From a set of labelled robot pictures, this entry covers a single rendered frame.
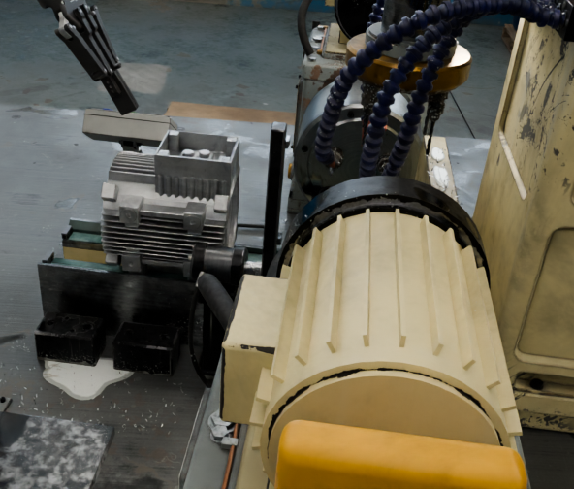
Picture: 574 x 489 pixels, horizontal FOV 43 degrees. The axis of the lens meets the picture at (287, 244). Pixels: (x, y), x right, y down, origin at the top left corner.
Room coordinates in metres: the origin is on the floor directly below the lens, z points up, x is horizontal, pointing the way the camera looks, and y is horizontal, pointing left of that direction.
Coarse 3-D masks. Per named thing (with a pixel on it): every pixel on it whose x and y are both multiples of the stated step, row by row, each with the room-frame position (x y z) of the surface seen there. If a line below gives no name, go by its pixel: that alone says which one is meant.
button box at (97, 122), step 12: (84, 120) 1.32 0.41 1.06; (96, 120) 1.32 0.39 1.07; (108, 120) 1.32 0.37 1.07; (120, 120) 1.32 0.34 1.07; (132, 120) 1.32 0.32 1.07; (144, 120) 1.32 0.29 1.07; (156, 120) 1.32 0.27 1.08; (168, 120) 1.32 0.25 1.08; (84, 132) 1.31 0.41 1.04; (96, 132) 1.31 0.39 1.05; (108, 132) 1.31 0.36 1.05; (120, 132) 1.31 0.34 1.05; (132, 132) 1.31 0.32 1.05; (144, 132) 1.31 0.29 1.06; (156, 132) 1.31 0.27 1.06; (144, 144) 1.34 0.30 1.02; (156, 144) 1.33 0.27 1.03
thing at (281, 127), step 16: (272, 128) 0.92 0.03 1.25; (272, 144) 0.92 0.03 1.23; (288, 144) 0.92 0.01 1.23; (272, 160) 0.92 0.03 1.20; (272, 176) 0.92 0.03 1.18; (272, 192) 0.92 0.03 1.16; (272, 208) 0.92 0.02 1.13; (272, 224) 0.92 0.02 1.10; (272, 240) 0.92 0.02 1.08; (272, 256) 0.92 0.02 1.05; (256, 272) 0.92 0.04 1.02
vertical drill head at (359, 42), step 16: (400, 0) 1.02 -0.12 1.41; (416, 0) 1.01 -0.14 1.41; (432, 0) 1.01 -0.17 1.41; (448, 0) 1.03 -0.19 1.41; (384, 16) 1.04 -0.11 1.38; (400, 16) 1.02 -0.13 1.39; (368, 32) 1.05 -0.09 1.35; (384, 32) 1.04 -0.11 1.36; (416, 32) 1.01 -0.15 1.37; (352, 48) 1.03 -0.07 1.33; (400, 48) 0.99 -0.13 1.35; (384, 64) 0.98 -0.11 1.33; (416, 64) 0.98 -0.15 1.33; (448, 64) 0.99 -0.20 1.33; (464, 64) 1.01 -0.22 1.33; (368, 80) 0.99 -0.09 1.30; (384, 80) 0.97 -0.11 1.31; (416, 80) 0.97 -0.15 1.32; (448, 80) 0.98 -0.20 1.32; (464, 80) 1.01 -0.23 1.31; (368, 96) 1.01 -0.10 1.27; (432, 96) 1.01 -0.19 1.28; (368, 112) 1.01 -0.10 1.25; (432, 112) 1.00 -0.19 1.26; (432, 128) 1.01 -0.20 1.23
